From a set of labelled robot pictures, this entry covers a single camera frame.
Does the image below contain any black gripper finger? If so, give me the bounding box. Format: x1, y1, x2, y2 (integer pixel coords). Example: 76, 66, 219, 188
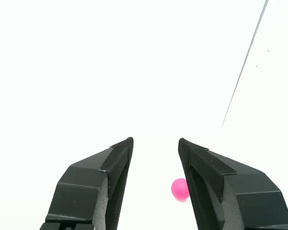
39, 137, 134, 230
178, 138, 288, 230

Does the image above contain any pink ball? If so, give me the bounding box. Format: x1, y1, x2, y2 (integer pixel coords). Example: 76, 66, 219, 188
170, 178, 191, 203

